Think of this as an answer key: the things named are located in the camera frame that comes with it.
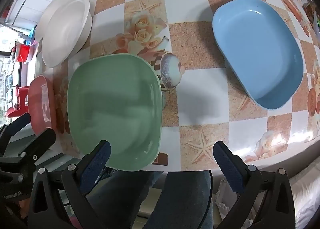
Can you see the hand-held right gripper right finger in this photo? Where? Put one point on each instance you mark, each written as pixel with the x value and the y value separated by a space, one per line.
pixel 230 169

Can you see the person's leg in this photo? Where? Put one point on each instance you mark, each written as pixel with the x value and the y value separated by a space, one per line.
pixel 120 194
pixel 185 199

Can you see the person's right leg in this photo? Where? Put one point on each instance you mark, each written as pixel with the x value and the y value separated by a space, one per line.
pixel 185 199

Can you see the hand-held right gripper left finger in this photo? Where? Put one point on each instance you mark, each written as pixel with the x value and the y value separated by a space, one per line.
pixel 96 166

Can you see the white bowl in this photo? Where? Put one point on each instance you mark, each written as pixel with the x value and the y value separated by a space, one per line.
pixel 65 29

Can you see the pink plate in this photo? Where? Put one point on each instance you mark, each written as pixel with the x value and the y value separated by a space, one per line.
pixel 40 104

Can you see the red plastic stool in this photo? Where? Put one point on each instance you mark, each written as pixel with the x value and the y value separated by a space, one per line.
pixel 13 111

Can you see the person's left leg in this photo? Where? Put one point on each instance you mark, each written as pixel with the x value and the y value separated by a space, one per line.
pixel 120 194

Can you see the checkered printed tablecloth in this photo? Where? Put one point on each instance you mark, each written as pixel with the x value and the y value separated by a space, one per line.
pixel 200 44

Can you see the blue basin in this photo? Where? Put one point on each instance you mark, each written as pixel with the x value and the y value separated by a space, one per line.
pixel 31 35

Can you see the blue rectangular plate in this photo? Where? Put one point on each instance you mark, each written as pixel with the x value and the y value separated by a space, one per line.
pixel 257 51

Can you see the red bucket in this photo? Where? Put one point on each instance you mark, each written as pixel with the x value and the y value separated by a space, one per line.
pixel 23 53

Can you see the white plate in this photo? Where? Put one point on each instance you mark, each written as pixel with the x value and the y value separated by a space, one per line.
pixel 42 23

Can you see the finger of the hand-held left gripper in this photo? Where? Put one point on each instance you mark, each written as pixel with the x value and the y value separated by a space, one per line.
pixel 17 125
pixel 41 141

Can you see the green square plate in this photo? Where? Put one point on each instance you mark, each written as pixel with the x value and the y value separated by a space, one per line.
pixel 112 109

